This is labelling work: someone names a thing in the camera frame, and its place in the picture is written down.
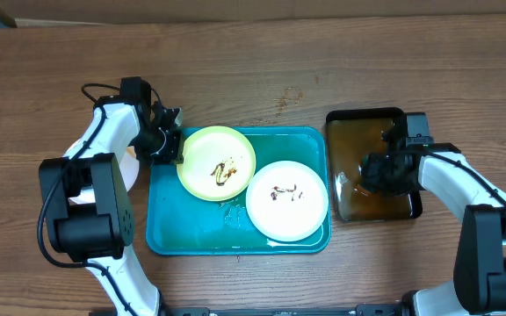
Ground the white plate brown smear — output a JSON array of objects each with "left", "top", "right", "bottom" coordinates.
[{"left": 69, "top": 137, "right": 140, "bottom": 205}]

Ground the yellow plate with sauce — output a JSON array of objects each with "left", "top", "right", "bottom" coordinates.
[{"left": 177, "top": 126, "right": 257, "bottom": 202}]

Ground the white plate with sauce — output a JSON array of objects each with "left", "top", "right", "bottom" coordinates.
[{"left": 245, "top": 161, "right": 329, "bottom": 242}]

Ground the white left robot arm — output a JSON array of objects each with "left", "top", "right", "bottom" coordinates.
[{"left": 37, "top": 76, "right": 184, "bottom": 315}]

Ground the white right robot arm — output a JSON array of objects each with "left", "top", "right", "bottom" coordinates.
[{"left": 360, "top": 113, "right": 506, "bottom": 315}]

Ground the black water tray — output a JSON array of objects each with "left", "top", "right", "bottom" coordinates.
[{"left": 325, "top": 107, "right": 423, "bottom": 222}]

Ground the teal plastic tray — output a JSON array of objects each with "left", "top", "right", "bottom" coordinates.
[{"left": 146, "top": 126, "right": 331, "bottom": 255}]

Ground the brown cardboard backdrop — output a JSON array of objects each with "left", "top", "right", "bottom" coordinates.
[{"left": 0, "top": 0, "right": 506, "bottom": 27}]

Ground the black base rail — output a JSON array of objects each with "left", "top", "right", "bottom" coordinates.
[{"left": 90, "top": 302, "right": 416, "bottom": 316}]

